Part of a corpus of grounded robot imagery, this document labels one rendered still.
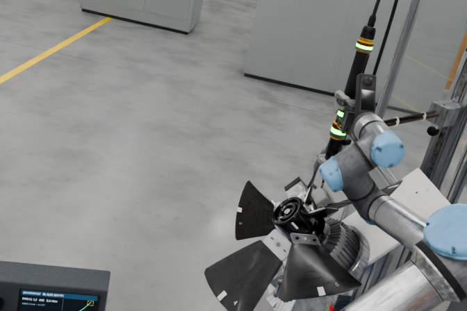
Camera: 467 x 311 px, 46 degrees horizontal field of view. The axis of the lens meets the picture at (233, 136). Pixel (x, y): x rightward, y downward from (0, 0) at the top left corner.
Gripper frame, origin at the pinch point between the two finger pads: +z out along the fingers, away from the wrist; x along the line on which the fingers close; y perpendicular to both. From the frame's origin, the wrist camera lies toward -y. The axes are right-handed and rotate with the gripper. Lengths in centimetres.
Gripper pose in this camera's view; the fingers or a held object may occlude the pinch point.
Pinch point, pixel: (346, 91)
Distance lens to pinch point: 156.2
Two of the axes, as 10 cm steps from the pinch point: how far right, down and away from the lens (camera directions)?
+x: 9.7, 1.4, 1.8
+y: -2.0, 9.0, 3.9
